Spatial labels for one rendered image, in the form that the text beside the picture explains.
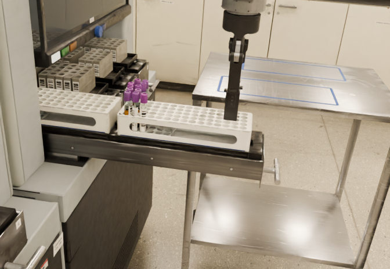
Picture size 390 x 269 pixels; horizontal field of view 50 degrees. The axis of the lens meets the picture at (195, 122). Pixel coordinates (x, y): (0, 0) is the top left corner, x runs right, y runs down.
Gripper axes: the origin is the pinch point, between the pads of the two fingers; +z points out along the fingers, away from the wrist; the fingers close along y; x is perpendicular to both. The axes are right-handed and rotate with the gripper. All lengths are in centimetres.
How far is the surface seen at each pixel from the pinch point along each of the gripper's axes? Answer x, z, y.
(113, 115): -26.6, 5.5, 1.3
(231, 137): 0.9, 9.2, -2.1
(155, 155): -15.4, 11.4, 6.7
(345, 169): 46, 49, -66
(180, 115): -11.2, 3.5, 1.2
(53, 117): -42.4, 9.3, -0.9
